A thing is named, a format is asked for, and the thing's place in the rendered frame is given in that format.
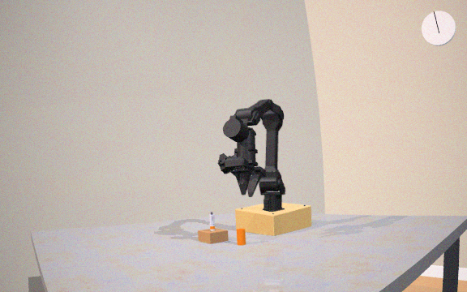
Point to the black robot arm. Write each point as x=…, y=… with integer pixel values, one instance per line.
x=236, y=128

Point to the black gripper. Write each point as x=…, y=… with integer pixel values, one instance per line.
x=247, y=175

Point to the orange cylinder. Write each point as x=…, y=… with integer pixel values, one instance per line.
x=241, y=236

